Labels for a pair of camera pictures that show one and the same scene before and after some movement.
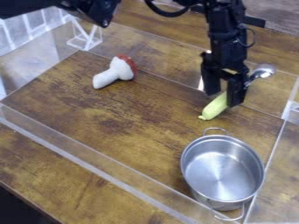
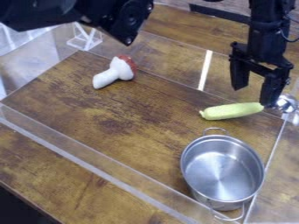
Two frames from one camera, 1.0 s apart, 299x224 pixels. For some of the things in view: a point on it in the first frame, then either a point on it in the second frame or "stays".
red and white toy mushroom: [123, 69] stays
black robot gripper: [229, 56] -> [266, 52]
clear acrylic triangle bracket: [83, 39] stays
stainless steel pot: [222, 171] stays
